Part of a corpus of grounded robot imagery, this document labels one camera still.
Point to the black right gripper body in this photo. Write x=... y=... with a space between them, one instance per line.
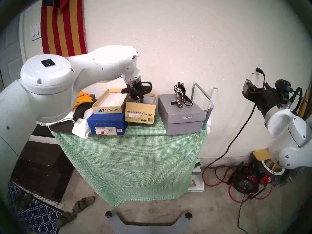
x=269 y=99

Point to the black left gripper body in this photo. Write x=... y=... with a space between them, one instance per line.
x=139 y=88

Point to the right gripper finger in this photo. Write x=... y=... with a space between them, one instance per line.
x=249 y=89

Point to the houndstooth high heel shoe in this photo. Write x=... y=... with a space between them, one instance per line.
x=140 y=99
x=180 y=95

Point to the yellow cardboard shoe box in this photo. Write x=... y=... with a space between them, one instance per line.
x=140 y=112

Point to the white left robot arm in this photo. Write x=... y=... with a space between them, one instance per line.
x=48 y=84

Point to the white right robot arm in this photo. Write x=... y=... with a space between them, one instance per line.
x=290 y=138

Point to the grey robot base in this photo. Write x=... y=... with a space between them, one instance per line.
x=148 y=227

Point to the yellow shoe box lid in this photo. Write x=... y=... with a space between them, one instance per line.
x=107 y=110

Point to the blue shoe box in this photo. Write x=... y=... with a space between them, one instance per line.
x=107 y=123

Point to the grey Vionic shoe box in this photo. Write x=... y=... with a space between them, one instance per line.
x=180 y=119

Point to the white box under table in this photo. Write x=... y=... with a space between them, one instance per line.
x=196 y=180

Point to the yellow envelope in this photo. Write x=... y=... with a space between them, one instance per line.
x=260 y=153

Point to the orange folded cloth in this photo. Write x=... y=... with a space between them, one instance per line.
x=84 y=98

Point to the white and black cloth pile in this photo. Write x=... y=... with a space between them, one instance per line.
x=82 y=111

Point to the blue patterned pot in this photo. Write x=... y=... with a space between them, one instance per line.
x=256 y=166

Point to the white dust bag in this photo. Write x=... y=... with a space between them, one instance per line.
x=81 y=128
x=63 y=120

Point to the green checked tablecloth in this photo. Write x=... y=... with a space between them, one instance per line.
x=129 y=162

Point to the red yellow striped flag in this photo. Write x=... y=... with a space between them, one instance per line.
x=63 y=24

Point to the dark brown wooden steps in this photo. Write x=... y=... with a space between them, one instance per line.
x=43 y=167

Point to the olive green sandal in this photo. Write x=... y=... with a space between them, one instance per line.
x=65 y=219
x=84 y=203

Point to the black base knob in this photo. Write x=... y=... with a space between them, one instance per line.
x=189 y=215
x=109 y=214

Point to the dark slipper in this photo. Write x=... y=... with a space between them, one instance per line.
x=27 y=201
x=19 y=199

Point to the blue patterned rug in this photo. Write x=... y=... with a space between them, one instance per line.
x=36 y=216

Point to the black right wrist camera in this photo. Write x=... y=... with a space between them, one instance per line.
x=284 y=86

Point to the white wall outlet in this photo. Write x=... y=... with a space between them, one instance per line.
x=258 y=65

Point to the grey pipe table rail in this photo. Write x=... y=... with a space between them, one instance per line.
x=209 y=102

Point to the white light switch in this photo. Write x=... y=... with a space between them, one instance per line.
x=35 y=31

